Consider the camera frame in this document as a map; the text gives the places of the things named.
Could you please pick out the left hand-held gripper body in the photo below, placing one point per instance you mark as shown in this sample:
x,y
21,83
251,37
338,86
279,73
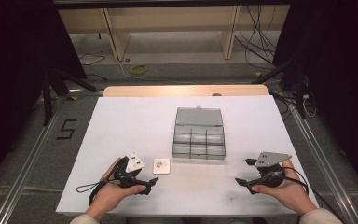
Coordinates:
x,y
127,174

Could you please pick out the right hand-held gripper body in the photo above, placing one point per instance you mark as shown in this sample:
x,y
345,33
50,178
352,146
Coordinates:
x,y
270,159

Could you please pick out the person's left hand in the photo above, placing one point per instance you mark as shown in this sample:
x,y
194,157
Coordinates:
x,y
108,196

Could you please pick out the person's right hand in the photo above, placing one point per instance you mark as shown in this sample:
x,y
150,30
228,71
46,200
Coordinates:
x,y
292,193

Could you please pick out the white card with small jewellery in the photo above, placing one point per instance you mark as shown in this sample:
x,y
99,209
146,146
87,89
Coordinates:
x,y
161,166

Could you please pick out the white table cover sheet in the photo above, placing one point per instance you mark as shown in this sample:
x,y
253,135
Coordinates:
x,y
130,124

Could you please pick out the clear plastic compartment box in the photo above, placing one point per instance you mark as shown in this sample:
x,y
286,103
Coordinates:
x,y
199,137

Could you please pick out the black metal stand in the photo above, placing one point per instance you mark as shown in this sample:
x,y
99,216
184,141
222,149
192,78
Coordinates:
x,y
48,99
300,93

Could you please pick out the yellow tape roll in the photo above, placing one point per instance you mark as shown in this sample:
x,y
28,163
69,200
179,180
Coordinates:
x,y
138,69

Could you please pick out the black curtain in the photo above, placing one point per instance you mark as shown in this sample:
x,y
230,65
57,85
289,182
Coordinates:
x,y
338,77
15,77

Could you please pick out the light wooden shelf unit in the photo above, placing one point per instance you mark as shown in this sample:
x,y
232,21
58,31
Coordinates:
x,y
174,18

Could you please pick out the aluminium floor rail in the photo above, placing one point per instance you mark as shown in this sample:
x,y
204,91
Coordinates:
x,y
326,168
28,168

